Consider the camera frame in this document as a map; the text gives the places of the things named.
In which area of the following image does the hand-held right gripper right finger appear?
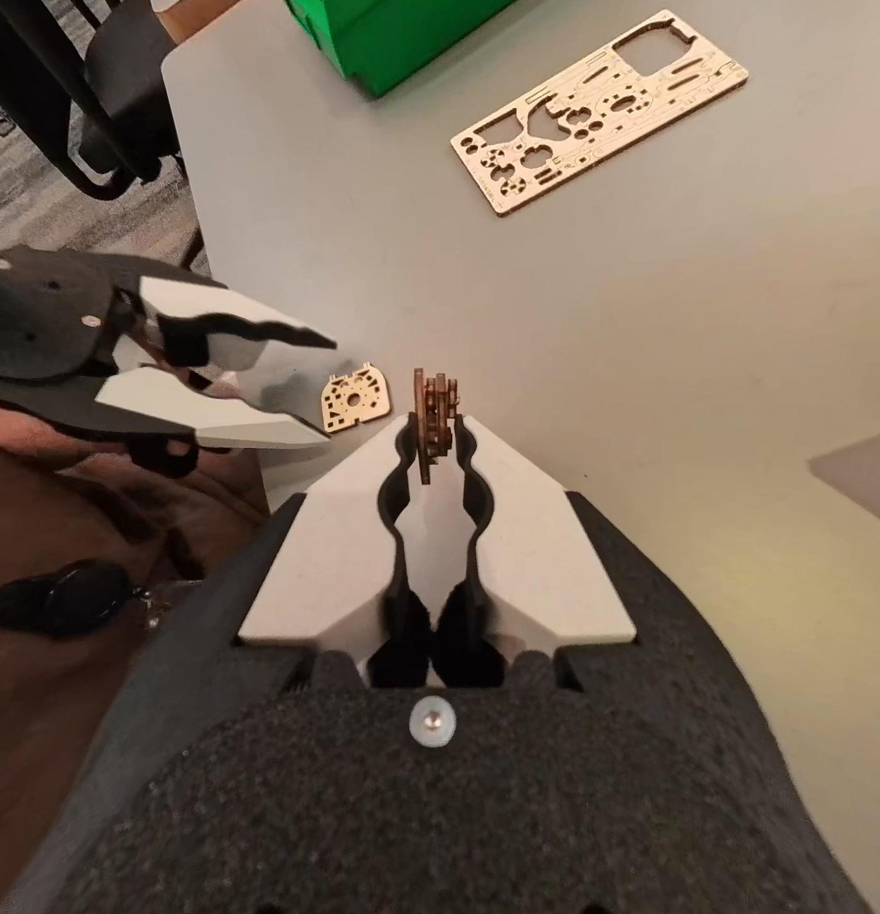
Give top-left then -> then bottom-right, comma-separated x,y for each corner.
453,414 -> 637,683

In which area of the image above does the wooden cut-out part sheet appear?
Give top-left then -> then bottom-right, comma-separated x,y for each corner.
450,9 -> 750,218

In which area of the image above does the black glossy object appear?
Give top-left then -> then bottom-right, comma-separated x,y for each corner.
0,559 -> 162,638

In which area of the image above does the person's brown clothing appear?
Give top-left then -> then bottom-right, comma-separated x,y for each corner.
0,528 -> 223,914

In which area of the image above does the small wooden perforated plate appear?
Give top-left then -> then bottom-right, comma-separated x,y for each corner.
319,362 -> 393,435

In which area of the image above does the black chair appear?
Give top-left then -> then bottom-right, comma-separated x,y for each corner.
0,0 -> 192,205

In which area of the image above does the person's left hand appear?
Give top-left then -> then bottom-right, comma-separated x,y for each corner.
0,400 -> 268,551

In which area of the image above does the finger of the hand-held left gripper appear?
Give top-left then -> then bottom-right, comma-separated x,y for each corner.
114,275 -> 340,370
95,363 -> 332,453

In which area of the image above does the brown wooden gear assembly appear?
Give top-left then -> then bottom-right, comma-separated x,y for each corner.
411,367 -> 461,487

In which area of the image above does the green box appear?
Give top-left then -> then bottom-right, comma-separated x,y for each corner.
283,0 -> 521,99

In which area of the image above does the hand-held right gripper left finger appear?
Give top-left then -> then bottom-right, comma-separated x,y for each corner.
239,414 -> 421,683

